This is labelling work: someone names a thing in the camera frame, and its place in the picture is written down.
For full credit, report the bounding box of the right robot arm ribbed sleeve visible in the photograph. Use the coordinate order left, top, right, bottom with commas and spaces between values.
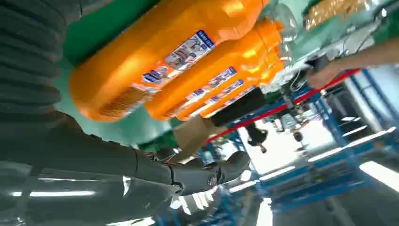
0, 0, 83, 127

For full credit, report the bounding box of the blue metal rack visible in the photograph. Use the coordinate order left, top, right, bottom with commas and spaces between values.
156, 68, 399, 226

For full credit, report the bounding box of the person's hand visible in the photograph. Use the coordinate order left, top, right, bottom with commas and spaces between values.
307, 66, 345, 90

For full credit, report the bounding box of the red metal bar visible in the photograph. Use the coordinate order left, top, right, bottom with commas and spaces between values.
206, 68, 362, 144

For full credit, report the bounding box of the yellow sheet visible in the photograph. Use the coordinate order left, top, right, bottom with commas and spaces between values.
304, 0, 376, 31

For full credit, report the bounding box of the black wrist band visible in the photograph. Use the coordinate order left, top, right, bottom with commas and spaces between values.
306, 52, 330, 73

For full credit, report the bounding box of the brown cardboard box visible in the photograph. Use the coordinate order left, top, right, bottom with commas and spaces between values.
172, 114, 229, 163

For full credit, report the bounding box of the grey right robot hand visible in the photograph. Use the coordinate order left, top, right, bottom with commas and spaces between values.
0, 113, 252, 226

